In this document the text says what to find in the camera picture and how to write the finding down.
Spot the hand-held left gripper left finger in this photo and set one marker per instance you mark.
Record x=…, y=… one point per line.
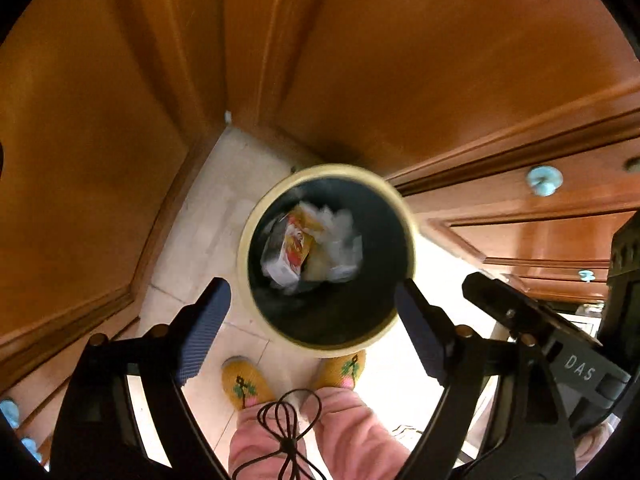
x=205, y=325

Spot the red snack box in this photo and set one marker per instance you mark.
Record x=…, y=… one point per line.
x=295, y=250

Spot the pink pajama pants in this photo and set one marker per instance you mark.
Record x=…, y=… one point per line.
x=350, y=435

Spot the white printed packet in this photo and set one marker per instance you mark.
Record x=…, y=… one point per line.
x=277, y=272

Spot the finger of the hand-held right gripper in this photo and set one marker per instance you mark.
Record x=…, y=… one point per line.
x=500, y=295

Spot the wrappers and tissues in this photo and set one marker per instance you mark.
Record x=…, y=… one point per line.
x=342, y=240

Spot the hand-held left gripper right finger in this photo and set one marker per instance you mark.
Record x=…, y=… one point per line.
x=425, y=335

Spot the blue cabinet knob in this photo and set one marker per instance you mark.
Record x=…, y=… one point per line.
x=586, y=275
x=9, y=412
x=31, y=450
x=544, y=180

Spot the wooden kitchen cabinet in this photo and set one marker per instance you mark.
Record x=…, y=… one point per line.
x=400, y=60

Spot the yellow embroidered slipper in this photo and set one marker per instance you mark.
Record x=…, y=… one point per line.
x=240, y=380
x=345, y=367

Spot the black trash bin cream rim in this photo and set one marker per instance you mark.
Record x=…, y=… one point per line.
x=325, y=320

